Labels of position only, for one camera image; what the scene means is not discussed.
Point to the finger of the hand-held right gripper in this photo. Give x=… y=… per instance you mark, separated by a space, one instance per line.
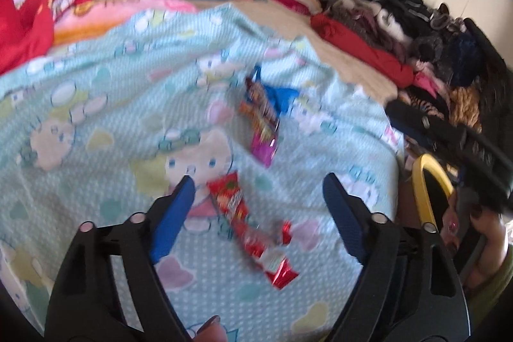
x=421 y=121

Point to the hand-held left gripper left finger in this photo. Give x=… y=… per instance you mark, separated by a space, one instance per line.
x=172 y=217

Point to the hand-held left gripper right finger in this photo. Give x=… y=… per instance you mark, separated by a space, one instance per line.
x=344 y=217

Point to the small red foil wrapper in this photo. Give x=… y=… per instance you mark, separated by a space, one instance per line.
x=285 y=231

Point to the long red snack wrapper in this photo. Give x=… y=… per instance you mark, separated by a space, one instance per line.
x=232 y=205

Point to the person's right forearm green sleeve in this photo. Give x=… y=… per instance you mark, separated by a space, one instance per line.
x=495 y=290

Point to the person's right hand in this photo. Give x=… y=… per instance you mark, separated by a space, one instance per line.
x=489 y=237

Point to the person's left hand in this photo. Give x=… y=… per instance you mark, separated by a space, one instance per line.
x=210 y=332

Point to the pile of clothes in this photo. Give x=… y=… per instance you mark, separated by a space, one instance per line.
x=421 y=45

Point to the purple snack wrapper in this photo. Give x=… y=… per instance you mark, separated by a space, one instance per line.
x=265 y=149

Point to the light blue cartoon blanket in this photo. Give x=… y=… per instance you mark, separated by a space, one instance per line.
x=120 y=105

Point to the orange snack wrapper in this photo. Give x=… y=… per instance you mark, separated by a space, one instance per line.
x=260 y=119

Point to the blue plastic bag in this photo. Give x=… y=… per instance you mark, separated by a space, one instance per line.
x=280 y=97

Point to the brown snack wrapper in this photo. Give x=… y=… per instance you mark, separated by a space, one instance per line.
x=256 y=85

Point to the beige bed sheet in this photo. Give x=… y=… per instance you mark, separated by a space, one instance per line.
x=288 y=21

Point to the pink cartoon blanket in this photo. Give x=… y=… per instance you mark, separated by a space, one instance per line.
x=100 y=17

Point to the red cloth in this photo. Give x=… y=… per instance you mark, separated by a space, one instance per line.
x=24 y=33

